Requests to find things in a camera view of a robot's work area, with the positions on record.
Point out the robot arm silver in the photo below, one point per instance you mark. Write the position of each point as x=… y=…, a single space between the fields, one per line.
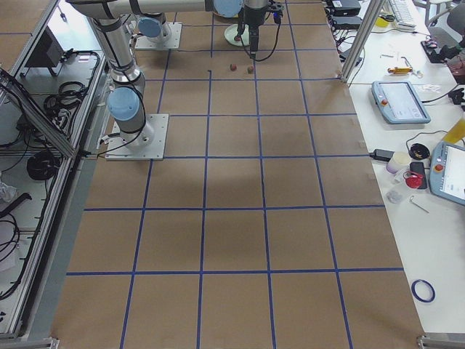
x=126 y=101
x=154 y=26

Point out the black power adapter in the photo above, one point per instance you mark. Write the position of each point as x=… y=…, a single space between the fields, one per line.
x=381 y=155

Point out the aluminium frame post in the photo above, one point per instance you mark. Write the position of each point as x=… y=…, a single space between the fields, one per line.
x=369 y=19

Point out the teach pendant blue grey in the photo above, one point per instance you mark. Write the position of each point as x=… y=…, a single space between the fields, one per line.
x=399 y=102

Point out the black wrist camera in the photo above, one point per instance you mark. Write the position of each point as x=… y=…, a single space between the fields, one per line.
x=276 y=9

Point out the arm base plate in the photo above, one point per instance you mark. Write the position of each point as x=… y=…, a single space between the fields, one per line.
x=150 y=144
x=143 y=43

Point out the pale green plate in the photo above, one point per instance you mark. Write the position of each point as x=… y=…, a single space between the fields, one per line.
x=230 y=34

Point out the blue tape roll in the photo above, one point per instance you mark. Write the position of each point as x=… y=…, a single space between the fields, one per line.
x=423 y=291

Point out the red round object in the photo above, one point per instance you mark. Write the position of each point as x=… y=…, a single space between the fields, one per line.
x=413 y=180

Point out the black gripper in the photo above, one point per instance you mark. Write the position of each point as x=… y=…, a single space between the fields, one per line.
x=252 y=17

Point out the yellow bottle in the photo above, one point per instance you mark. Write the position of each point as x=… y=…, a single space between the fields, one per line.
x=456 y=133

